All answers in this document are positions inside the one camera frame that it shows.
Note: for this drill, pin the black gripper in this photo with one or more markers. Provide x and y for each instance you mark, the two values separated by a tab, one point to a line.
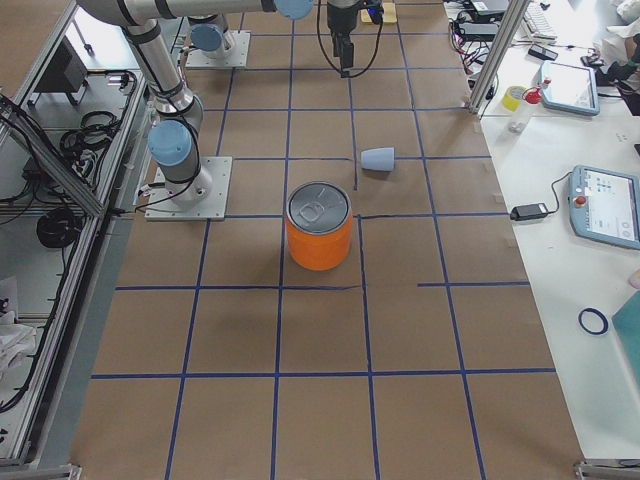
340	19

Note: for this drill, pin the light blue plastic cup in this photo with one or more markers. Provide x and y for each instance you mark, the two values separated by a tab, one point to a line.
378	159

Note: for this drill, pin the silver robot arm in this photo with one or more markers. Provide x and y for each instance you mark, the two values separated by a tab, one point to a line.
173	142
211	35

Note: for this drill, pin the large orange can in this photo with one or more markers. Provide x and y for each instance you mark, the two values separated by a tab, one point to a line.
318	225

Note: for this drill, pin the yellow tape roll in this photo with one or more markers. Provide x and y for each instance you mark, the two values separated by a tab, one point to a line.
512	97

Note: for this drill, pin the black smartphone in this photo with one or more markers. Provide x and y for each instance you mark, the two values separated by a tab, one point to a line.
542	53

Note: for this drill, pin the far teach pendant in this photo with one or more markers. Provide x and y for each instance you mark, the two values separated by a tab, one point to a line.
571	89

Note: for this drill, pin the teach pendant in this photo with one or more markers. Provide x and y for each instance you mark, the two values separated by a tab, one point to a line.
604	206
571	89

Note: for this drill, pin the black power adapter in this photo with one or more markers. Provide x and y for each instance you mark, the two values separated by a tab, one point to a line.
529	212

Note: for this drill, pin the near teach pendant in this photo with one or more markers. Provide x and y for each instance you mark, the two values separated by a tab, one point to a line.
604	206

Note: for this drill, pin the teal mat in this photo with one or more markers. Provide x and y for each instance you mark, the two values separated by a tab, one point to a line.
626	324

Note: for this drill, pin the white crumpled cloth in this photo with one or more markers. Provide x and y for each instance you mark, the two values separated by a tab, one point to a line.
17	340

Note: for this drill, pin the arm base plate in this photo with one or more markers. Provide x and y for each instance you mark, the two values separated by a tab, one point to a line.
196	59
205	199

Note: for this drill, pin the aluminium frame post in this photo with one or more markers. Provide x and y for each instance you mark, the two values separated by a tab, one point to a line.
509	25

